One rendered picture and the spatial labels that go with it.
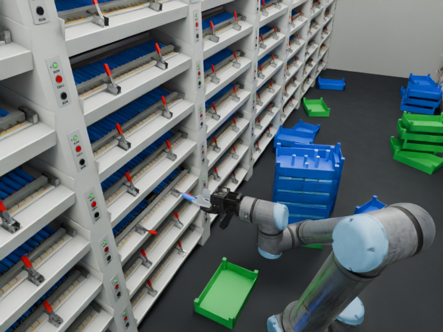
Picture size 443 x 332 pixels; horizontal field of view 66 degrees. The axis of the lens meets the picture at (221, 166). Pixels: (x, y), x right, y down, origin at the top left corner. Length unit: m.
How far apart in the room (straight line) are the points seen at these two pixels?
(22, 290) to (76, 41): 0.67
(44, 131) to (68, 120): 0.07
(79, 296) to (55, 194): 0.40
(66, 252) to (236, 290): 0.95
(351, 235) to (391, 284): 1.27
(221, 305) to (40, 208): 1.05
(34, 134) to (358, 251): 0.79
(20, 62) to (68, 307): 0.77
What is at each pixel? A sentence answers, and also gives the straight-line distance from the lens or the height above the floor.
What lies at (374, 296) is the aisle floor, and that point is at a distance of 1.96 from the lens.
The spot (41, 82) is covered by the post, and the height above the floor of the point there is 1.20.
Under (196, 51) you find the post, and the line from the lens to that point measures 1.50.
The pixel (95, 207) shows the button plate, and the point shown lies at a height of 0.79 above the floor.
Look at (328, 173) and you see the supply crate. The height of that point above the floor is 0.52.
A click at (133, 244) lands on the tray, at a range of 1.42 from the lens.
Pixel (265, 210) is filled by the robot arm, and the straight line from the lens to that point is 1.23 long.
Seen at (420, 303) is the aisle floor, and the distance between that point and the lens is 2.03.
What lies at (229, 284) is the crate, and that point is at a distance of 1.86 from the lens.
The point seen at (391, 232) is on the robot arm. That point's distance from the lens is 0.80.
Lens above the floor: 1.48
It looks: 33 degrees down
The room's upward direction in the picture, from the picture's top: 1 degrees counter-clockwise
